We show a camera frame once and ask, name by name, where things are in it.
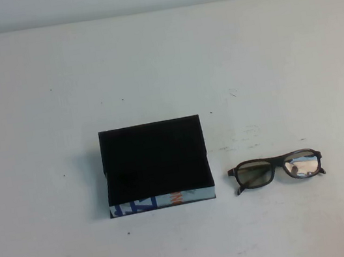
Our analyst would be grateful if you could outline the black glasses case printed sides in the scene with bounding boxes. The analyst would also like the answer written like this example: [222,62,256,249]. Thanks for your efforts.
[95,113,218,220]

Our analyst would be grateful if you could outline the dark framed glasses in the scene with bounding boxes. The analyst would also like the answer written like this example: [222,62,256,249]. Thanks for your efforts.
[223,145,330,198]

